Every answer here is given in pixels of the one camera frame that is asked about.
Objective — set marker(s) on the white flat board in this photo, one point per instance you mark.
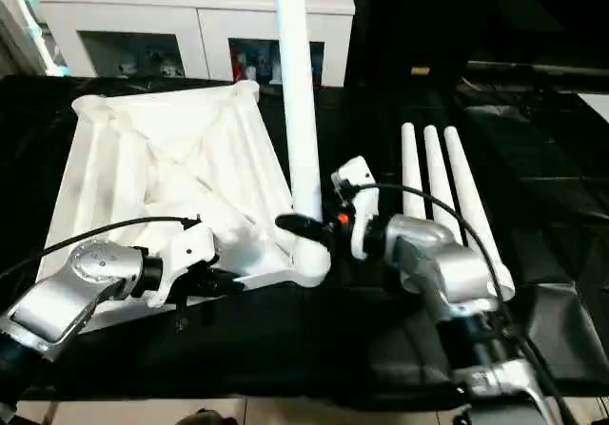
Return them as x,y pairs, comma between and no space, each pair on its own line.
597,106

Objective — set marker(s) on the white glass-door cabinet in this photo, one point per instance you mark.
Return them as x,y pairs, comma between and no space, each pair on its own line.
204,25

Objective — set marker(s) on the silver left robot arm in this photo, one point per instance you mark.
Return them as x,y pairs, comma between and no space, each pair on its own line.
71,292

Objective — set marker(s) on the black metal bar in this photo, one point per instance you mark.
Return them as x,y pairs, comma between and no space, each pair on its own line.
537,68

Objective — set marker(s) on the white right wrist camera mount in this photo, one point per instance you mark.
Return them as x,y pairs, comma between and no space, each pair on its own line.
361,197

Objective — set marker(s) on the black work surface mat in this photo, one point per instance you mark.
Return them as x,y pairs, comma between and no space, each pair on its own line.
285,339

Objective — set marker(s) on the white plastic table top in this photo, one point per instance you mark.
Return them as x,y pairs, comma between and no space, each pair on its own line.
166,159

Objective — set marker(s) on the white and turquoise rack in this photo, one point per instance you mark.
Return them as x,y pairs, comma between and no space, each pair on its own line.
43,40

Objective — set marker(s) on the small yellow label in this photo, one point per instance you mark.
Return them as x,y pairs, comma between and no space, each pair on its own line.
421,71

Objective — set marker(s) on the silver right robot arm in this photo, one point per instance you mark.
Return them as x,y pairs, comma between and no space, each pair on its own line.
452,263

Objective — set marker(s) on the white plastic table leg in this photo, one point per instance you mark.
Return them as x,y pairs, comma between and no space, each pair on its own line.
411,173
440,182
468,192
300,111

